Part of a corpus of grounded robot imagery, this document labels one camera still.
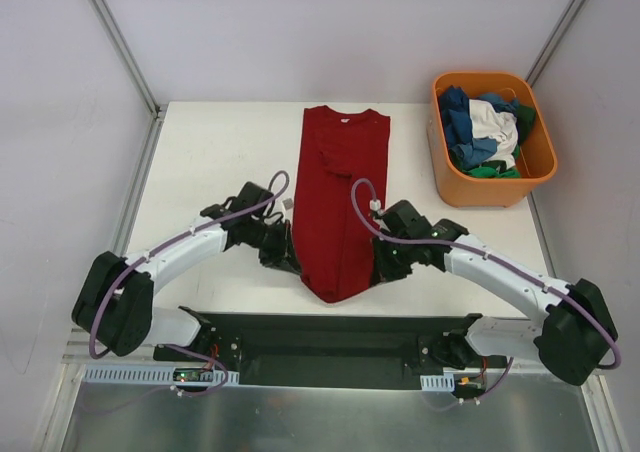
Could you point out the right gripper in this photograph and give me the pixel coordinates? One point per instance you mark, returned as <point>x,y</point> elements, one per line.
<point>386,262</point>

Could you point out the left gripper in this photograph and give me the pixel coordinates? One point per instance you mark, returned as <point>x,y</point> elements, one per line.
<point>279,247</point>

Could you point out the red t-shirt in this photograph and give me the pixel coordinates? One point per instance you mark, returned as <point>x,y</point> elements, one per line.
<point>333,247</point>

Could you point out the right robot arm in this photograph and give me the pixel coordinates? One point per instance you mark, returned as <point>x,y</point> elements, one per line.
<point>567,327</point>

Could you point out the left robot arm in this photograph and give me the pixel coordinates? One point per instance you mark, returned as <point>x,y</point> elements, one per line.
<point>116,302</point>

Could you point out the blue t-shirt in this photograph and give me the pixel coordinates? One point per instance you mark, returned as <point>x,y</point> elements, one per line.
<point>453,106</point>

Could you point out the white t-shirt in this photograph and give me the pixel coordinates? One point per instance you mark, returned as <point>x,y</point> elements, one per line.
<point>498,130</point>

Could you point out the orange plastic basket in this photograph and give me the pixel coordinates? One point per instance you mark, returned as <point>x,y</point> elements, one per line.
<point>536,161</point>

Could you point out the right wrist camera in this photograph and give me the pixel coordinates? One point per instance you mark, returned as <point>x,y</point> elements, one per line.
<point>403,221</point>

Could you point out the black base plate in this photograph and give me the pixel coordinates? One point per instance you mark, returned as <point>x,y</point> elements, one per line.
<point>386,353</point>

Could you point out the aluminium frame rail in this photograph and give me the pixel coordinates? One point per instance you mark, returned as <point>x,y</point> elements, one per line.
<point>77,352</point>

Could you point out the right aluminium corner post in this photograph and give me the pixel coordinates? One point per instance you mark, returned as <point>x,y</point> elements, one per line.
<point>558,33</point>

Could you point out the aluminium corner post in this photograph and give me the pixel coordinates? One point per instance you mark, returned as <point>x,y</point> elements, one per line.
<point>558,33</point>
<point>122,49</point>

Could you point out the left aluminium corner post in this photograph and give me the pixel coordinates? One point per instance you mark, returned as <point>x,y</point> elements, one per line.
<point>122,49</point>

